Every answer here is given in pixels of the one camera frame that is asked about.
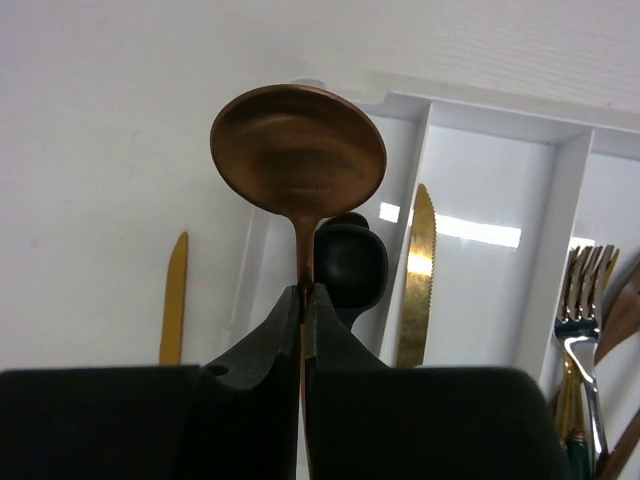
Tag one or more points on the white three-compartment tray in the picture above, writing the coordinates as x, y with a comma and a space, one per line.
512, 196

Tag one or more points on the gold knife green handle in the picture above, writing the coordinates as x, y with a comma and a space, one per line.
418, 283
174, 303

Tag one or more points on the gold fork green handle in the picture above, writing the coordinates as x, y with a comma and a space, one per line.
570, 422

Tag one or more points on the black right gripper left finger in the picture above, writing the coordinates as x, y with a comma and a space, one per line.
125, 420

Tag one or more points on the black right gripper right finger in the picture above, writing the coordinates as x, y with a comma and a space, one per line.
366, 420

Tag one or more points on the dark wooden fork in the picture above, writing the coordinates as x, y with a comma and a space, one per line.
623, 319

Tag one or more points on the rose gold fork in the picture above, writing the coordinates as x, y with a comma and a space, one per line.
617, 460

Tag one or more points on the rose gold spoon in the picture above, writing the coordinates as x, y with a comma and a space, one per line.
305, 154

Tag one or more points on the black spoon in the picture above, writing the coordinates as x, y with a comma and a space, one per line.
351, 261

